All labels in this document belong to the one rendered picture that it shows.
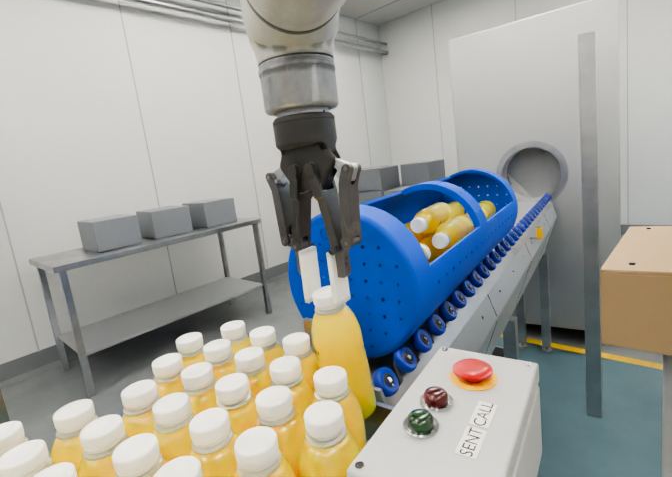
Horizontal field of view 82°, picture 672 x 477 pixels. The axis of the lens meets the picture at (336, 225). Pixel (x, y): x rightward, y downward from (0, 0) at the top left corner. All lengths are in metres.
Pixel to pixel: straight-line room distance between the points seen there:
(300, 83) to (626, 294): 0.54
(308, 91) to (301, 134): 0.05
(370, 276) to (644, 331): 0.40
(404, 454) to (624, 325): 0.46
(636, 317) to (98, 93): 3.94
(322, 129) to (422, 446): 0.32
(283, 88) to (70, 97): 3.61
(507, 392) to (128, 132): 3.91
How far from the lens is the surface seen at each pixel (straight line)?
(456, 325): 0.94
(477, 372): 0.41
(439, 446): 0.34
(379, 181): 4.48
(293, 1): 0.35
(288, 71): 0.45
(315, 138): 0.45
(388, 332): 0.71
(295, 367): 0.51
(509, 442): 0.35
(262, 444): 0.41
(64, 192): 3.88
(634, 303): 0.70
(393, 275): 0.66
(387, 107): 6.85
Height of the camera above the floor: 1.32
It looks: 9 degrees down
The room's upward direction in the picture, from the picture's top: 7 degrees counter-clockwise
